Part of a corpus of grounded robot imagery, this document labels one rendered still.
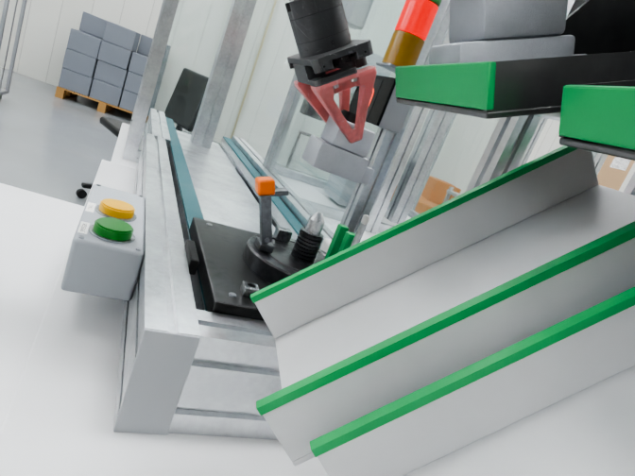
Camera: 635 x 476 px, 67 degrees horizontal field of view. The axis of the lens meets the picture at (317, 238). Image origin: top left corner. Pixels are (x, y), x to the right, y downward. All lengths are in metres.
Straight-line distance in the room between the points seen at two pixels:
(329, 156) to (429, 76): 0.26
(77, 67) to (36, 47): 1.29
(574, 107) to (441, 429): 0.16
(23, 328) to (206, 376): 0.21
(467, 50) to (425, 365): 0.16
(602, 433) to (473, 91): 0.17
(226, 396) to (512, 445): 0.26
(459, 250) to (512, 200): 0.05
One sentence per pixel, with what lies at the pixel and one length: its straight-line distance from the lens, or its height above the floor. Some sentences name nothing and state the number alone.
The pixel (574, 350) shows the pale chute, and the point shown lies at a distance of 0.27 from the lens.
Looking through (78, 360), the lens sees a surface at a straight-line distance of 0.53.
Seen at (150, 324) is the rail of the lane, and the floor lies 0.96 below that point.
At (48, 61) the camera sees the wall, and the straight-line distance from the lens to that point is 8.77.
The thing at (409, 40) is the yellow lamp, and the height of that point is 1.30.
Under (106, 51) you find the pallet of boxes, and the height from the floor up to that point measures 0.81.
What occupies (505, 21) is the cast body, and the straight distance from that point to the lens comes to 0.28.
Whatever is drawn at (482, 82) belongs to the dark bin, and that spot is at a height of 1.20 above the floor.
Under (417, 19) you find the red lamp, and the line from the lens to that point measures 0.78.
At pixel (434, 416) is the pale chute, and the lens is 0.25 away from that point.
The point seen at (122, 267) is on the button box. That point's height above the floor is 0.94.
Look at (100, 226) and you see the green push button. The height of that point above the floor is 0.97.
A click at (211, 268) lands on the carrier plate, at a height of 0.97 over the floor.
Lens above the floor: 1.17
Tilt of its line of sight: 14 degrees down
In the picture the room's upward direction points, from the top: 22 degrees clockwise
